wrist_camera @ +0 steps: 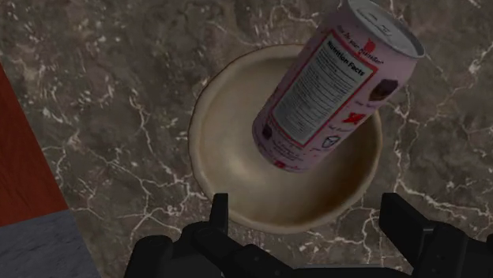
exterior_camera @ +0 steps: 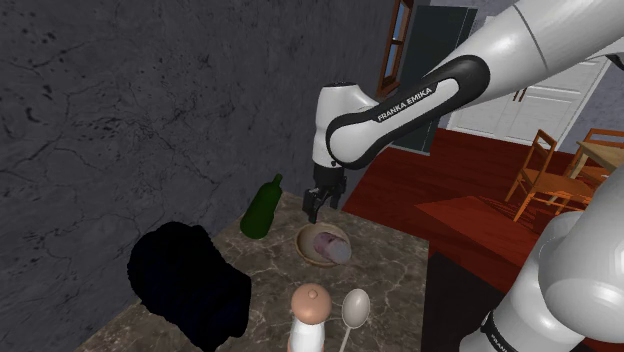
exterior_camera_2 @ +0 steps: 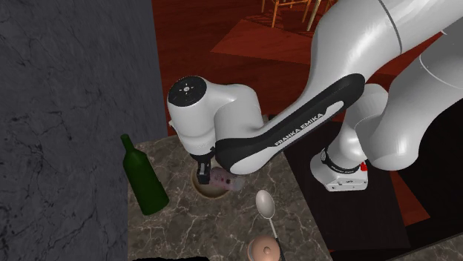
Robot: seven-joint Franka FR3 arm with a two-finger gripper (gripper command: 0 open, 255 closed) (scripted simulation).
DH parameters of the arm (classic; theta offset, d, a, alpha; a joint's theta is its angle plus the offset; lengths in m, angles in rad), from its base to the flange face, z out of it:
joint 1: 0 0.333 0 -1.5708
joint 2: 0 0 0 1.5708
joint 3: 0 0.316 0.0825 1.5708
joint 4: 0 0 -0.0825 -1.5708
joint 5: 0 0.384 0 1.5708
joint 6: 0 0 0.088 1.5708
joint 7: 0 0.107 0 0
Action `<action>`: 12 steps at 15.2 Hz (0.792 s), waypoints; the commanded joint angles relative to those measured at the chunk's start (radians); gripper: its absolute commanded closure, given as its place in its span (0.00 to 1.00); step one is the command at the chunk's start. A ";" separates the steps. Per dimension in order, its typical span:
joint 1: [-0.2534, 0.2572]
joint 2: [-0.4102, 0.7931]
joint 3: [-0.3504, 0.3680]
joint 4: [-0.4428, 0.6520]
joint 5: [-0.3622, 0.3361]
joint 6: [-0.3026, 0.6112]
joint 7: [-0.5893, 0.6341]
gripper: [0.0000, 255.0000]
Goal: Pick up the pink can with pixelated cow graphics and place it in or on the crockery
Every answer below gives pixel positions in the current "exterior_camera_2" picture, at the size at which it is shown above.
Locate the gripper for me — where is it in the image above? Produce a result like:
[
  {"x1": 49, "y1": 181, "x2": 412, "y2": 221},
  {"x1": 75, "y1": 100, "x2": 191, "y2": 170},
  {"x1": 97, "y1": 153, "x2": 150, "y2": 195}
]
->
[{"x1": 190, "y1": 151, "x2": 216, "y2": 186}]

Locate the tan round bowl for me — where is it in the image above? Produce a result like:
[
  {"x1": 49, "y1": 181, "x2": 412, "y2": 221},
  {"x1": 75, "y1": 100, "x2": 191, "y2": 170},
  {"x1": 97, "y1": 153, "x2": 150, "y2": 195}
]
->
[{"x1": 190, "y1": 164, "x2": 233, "y2": 200}]

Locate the dark green glass bottle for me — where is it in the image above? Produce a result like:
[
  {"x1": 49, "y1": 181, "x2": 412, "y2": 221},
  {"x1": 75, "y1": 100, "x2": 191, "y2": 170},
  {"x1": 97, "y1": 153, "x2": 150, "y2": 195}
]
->
[{"x1": 119, "y1": 133, "x2": 171, "y2": 217}]

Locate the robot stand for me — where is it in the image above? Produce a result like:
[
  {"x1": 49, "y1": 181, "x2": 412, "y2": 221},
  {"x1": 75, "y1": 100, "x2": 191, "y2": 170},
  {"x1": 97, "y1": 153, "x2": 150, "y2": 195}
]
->
[{"x1": 268, "y1": 99, "x2": 463, "y2": 253}]

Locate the wooden chair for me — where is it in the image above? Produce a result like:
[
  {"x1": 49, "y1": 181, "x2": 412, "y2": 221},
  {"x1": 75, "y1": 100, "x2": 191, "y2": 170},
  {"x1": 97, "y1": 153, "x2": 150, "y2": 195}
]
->
[{"x1": 260, "y1": 0, "x2": 335, "y2": 33}]

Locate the beige spoon with dark handle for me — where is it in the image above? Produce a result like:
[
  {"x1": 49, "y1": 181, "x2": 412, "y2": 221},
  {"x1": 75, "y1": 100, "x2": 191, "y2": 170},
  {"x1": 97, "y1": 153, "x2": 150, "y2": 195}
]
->
[{"x1": 255, "y1": 189, "x2": 287, "y2": 261}]

